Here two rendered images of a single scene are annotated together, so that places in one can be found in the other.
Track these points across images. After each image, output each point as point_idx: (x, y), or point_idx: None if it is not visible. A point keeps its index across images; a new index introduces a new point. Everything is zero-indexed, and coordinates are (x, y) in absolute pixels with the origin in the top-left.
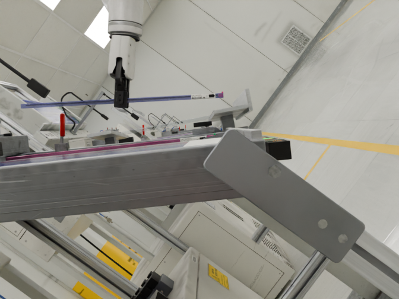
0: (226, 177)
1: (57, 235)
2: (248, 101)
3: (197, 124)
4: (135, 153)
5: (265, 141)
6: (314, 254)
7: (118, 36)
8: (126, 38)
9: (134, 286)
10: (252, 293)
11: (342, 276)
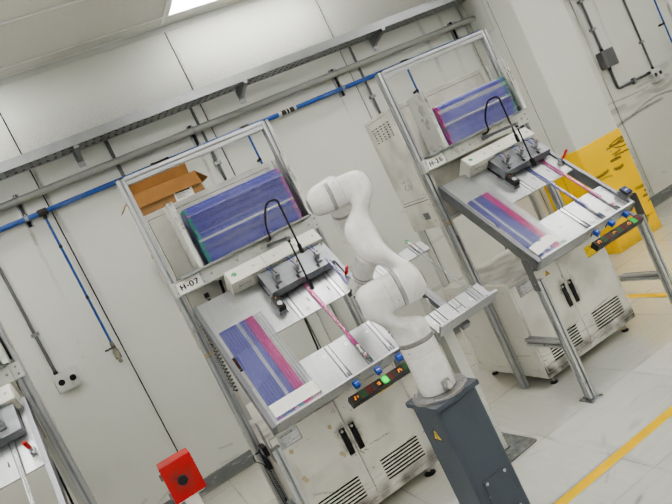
0: (257, 429)
1: (346, 297)
2: (439, 332)
3: None
4: (254, 401)
5: (359, 390)
6: None
7: (352, 281)
8: (355, 284)
9: None
10: (403, 398)
11: None
